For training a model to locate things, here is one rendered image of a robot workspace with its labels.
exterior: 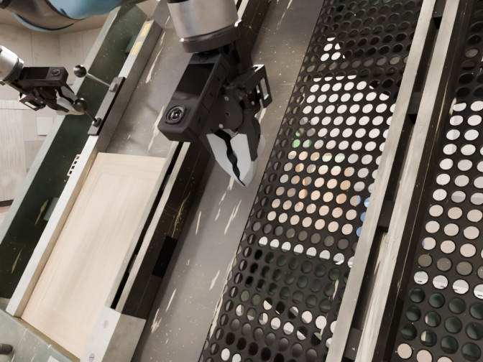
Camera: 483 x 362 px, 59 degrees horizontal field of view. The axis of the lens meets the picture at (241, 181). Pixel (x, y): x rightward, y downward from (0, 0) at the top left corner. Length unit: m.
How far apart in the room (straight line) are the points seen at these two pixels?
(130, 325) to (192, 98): 0.56
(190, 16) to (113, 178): 0.76
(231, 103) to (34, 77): 0.76
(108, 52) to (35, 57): 12.18
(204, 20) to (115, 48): 1.17
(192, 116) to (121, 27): 1.23
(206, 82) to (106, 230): 0.70
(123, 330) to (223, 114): 0.53
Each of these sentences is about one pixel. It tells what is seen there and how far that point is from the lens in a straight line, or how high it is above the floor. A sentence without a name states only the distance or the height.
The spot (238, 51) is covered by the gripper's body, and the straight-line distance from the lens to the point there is 0.55.
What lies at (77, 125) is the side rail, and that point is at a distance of 1.55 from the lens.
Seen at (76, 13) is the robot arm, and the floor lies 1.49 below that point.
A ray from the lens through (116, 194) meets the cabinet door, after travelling 1.15.
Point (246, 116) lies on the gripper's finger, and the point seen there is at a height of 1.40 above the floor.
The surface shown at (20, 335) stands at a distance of 1.21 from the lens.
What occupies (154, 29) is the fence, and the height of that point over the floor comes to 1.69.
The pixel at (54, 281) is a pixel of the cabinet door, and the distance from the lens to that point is 1.22.
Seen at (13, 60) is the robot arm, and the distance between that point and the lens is 1.20.
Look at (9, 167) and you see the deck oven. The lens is 8.12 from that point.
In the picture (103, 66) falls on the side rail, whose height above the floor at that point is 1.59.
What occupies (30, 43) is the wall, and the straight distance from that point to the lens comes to 13.78.
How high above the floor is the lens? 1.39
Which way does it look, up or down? 8 degrees down
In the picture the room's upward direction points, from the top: straight up
